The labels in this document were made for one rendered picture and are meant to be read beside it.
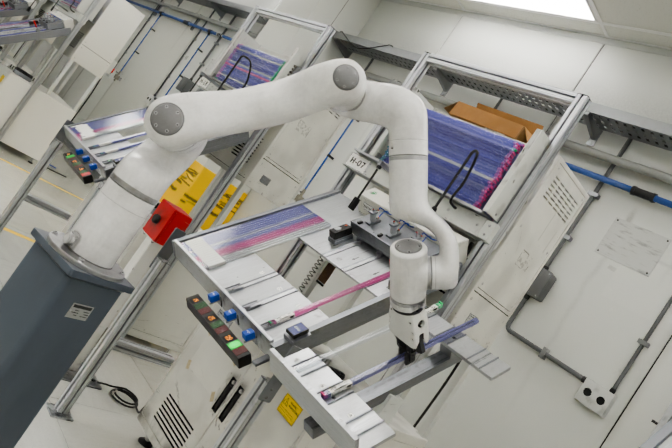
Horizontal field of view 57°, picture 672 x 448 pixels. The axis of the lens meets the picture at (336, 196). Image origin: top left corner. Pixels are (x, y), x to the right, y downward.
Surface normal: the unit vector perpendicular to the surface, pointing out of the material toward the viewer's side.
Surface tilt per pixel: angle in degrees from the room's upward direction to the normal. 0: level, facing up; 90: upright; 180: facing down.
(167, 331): 90
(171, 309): 90
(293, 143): 90
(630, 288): 90
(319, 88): 120
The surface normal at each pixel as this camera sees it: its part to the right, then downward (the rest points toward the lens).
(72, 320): 0.70, 0.45
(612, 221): -0.59, -0.44
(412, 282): 0.09, 0.46
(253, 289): 0.00, -0.90
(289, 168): 0.58, 0.36
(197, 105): 0.47, -0.25
